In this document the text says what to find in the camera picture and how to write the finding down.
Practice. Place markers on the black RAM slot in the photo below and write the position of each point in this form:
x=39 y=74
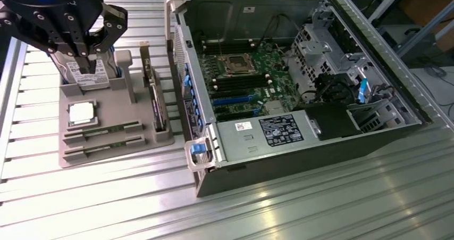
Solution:
x=242 y=76
x=244 y=86
x=227 y=40
x=228 y=47
x=228 y=44
x=230 y=50
x=242 y=79
x=243 y=82

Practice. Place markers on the green RAM stick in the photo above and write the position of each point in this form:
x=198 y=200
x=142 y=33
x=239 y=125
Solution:
x=107 y=145
x=107 y=131

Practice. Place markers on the silver hard disk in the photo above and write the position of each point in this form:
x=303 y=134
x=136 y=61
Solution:
x=94 y=75

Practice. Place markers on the graphics card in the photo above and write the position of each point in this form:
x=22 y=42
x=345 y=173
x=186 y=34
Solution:
x=154 y=91

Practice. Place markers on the silver CPU chip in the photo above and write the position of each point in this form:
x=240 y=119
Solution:
x=82 y=113

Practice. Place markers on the CPU socket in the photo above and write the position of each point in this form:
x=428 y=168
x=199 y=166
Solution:
x=238 y=65

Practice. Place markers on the black expansion slot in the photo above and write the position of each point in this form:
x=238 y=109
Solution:
x=228 y=93

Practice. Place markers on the blue expansion slot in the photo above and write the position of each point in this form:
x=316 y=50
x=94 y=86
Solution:
x=231 y=99

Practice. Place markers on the green motherboard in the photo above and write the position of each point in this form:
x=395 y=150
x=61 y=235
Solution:
x=264 y=64

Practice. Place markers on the grey parts rack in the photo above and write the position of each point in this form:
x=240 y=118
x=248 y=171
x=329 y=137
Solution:
x=107 y=155

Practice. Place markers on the blue case latch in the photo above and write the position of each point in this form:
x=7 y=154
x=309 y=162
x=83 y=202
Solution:
x=198 y=148

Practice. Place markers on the silver chipset heatsink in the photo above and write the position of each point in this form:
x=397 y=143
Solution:
x=274 y=108

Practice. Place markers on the silver metal disk bay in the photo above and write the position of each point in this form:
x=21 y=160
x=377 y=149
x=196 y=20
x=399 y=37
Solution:
x=316 y=51

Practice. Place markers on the silver power supply unit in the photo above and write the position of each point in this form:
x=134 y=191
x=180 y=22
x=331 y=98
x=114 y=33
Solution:
x=255 y=139

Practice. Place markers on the black plastic air shroud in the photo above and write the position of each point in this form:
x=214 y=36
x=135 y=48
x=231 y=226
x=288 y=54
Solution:
x=329 y=121

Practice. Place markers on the open black PC case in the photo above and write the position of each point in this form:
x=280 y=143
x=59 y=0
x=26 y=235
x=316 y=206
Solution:
x=319 y=155

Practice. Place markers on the brown wooden desk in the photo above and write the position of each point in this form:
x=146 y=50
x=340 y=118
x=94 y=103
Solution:
x=423 y=3

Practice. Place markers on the aluminium frame post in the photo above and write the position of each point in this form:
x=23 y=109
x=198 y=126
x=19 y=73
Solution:
x=423 y=29

